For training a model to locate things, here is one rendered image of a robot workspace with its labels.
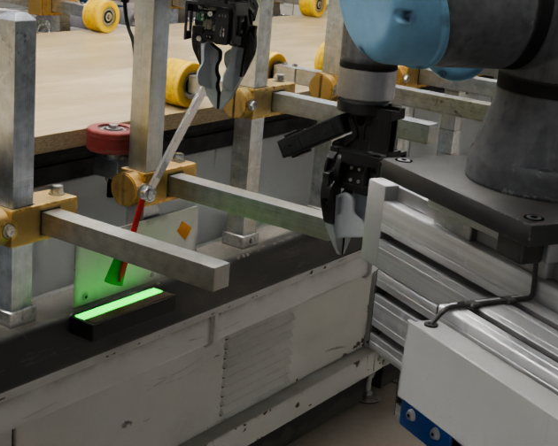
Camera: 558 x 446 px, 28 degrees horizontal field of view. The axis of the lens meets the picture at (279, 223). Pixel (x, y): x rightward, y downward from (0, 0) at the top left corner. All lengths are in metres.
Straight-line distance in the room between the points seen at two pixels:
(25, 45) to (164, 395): 1.01
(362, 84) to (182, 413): 1.08
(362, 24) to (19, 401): 0.86
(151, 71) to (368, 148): 0.35
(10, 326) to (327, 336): 1.34
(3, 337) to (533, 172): 0.76
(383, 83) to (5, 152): 0.48
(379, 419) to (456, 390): 2.03
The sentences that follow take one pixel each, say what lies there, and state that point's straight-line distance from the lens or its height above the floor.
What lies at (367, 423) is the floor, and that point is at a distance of 2.88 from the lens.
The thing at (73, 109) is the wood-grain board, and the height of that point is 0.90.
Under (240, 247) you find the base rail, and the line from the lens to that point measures 1.85.
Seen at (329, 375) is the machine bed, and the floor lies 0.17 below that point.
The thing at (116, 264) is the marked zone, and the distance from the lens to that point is 1.60.
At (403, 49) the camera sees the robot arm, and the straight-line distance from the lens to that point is 0.91.
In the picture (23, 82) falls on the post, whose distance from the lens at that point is 1.42.
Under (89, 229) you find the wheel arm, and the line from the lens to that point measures 1.41.
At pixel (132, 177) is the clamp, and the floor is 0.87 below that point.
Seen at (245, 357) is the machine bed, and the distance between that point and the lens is 2.41.
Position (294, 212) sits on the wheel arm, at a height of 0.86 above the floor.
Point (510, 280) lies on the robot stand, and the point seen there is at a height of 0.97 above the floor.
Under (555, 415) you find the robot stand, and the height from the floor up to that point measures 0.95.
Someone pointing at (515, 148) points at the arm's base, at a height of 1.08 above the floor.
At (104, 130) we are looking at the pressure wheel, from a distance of 1.70.
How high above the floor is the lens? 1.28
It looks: 17 degrees down
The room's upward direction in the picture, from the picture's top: 5 degrees clockwise
